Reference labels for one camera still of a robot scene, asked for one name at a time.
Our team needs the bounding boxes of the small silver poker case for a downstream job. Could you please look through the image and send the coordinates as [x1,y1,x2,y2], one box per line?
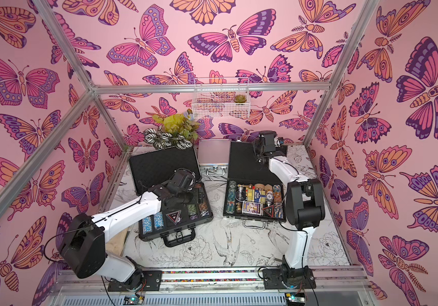
[197,139,231,177]

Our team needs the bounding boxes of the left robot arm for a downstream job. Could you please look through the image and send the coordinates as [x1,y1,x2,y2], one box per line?
[58,168,196,284]

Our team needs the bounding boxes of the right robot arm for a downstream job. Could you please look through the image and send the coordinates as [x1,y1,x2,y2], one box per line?
[253,131,326,279]

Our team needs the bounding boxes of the large black poker case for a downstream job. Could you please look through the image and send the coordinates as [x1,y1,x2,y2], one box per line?
[128,147,213,248]

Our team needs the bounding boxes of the striped black white plant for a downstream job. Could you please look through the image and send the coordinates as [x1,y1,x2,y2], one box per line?
[143,128,193,150]

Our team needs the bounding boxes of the small succulent plant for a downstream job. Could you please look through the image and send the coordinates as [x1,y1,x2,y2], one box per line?
[234,94,247,104]

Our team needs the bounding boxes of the green leafy plant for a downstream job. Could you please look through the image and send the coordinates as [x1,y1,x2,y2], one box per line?
[151,113,200,142]

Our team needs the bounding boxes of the white wire basket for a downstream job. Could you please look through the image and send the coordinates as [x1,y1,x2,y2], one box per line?
[191,76,251,120]

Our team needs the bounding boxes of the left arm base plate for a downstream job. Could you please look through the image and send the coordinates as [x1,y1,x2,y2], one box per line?
[107,270,163,292]

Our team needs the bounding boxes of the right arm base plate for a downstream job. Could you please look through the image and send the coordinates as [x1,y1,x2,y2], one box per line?
[257,266,317,290]

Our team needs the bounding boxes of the aluminium front rail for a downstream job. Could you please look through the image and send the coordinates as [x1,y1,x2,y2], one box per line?
[50,266,372,305]

